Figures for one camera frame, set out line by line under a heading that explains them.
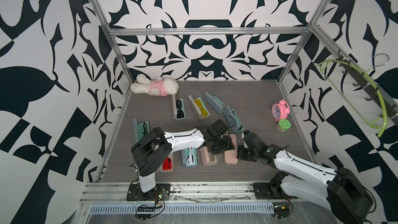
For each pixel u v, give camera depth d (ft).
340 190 1.34
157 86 3.44
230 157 2.66
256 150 2.14
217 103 3.29
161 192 2.38
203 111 3.34
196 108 3.16
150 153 1.49
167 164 2.66
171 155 2.82
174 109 3.12
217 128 2.21
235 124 2.86
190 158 2.71
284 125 3.01
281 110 3.06
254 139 2.20
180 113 3.26
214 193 2.45
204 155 2.55
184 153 2.62
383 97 1.77
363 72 2.02
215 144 2.35
